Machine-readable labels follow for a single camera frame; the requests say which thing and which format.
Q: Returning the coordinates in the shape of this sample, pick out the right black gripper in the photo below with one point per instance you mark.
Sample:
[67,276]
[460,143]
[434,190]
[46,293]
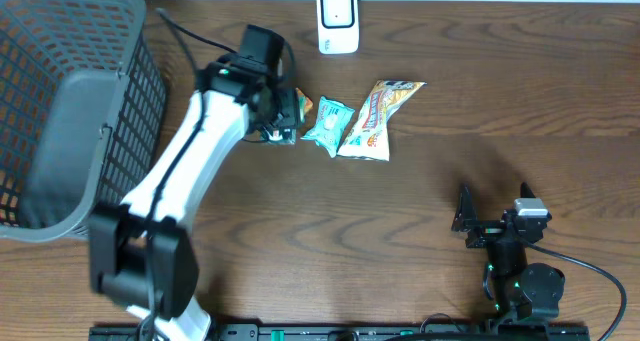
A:
[485,229]

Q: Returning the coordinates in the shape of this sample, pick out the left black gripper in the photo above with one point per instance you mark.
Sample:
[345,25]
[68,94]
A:
[280,132]

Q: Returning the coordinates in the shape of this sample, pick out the small teal packet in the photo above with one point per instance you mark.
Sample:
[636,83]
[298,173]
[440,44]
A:
[286,136]

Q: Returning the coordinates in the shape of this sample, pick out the small orange box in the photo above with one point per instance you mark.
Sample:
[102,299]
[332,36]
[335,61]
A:
[305,104]

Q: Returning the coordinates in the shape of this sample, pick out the teal wet wipes pack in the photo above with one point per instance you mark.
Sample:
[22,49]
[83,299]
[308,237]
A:
[331,121]

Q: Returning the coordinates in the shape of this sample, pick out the yellow snack bag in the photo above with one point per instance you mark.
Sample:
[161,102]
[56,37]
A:
[368,138]

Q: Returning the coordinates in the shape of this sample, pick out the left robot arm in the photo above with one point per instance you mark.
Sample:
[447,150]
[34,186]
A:
[140,251]

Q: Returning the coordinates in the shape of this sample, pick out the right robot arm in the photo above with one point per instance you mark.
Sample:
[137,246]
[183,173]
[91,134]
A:
[523,291]

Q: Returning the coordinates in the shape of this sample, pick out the white barcode scanner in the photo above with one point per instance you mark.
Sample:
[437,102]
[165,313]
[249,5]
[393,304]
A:
[338,26]

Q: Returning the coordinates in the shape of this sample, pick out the grey plastic shopping basket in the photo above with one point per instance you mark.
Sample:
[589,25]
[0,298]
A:
[82,102]

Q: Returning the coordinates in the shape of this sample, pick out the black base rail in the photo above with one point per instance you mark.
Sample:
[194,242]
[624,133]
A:
[252,332]

